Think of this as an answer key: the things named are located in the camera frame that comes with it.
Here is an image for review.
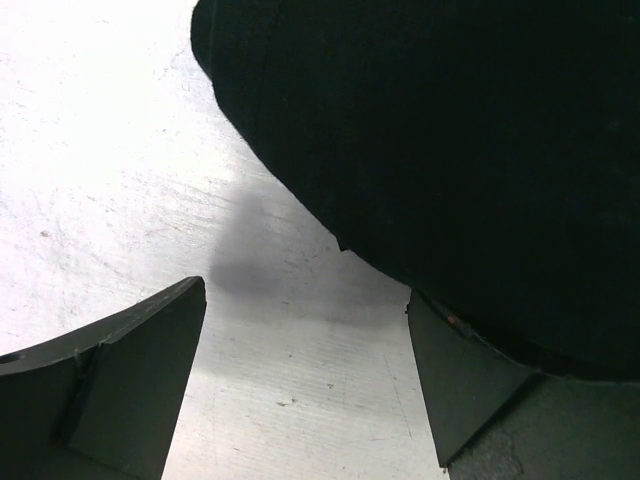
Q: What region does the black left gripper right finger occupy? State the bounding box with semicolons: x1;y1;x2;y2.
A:
407;293;639;479

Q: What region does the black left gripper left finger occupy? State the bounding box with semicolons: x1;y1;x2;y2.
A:
1;276;206;479

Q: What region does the black t shirt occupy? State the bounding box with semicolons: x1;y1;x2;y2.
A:
191;1;639;381

